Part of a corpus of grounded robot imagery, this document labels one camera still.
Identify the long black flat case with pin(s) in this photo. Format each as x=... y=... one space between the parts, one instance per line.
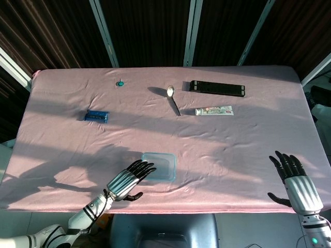
x=217 y=88

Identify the clear blue plastic lid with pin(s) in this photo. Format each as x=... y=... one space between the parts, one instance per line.
x=164 y=165

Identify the white window frame post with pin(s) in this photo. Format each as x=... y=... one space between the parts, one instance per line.
x=256 y=33
x=192 y=33
x=104 y=33
x=14 y=68
x=316 y=68

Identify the small teal spinning top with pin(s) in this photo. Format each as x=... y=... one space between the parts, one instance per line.
x=120 y=83

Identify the white toothpaste tube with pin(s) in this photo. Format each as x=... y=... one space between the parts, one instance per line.
x=214 y=111

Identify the pink tablecloth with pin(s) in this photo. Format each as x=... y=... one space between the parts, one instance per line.
x=165 y=134

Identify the blue snack packet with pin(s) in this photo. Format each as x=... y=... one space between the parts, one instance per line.
x=97 y=116

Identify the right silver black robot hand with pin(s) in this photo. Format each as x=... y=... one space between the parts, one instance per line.
x=302 y=192

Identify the metal spoon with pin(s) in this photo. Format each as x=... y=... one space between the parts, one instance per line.
x=172 y=99

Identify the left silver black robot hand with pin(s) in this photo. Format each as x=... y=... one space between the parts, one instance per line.
x=121 y=184

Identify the grey robot torso base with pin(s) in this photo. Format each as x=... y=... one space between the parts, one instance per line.
x=165 y=230

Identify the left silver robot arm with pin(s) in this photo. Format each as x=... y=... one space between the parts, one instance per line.
x=82 y=215

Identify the white bag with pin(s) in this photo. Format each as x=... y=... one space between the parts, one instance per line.
x=323 y=121

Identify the black chair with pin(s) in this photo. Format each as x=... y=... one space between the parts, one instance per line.
x=320 y=94

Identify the dark brown pleated curtain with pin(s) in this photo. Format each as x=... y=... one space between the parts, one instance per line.
x=150 y=28

